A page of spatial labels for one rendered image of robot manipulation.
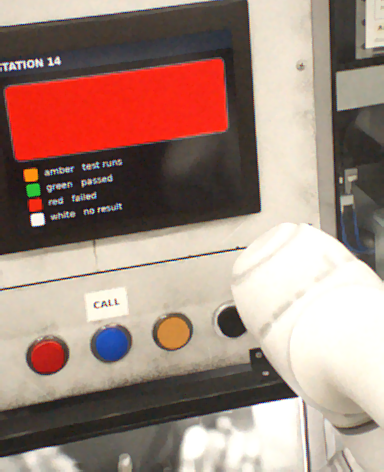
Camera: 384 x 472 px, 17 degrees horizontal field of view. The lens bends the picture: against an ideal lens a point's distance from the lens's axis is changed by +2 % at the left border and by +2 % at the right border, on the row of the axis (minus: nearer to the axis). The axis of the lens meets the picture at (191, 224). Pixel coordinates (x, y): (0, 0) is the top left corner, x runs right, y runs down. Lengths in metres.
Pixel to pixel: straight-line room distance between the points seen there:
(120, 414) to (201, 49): 0.35
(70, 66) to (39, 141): 0.07
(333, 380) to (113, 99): 0.32
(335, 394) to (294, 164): 0.28
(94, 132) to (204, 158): 0.10
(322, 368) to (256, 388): 0.25
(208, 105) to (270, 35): 0.09
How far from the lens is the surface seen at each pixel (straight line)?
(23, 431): 1.23
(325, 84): 1.22
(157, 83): 1.15
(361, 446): 1.11
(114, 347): 1.24
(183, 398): 1.25
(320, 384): 1.02
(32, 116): 1.14
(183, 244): 1.22
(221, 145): 1.18
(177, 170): 1.17
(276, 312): 1.03
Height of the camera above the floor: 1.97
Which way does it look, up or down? 22 degrees down
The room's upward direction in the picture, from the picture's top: 5 degrees counter-clockwise
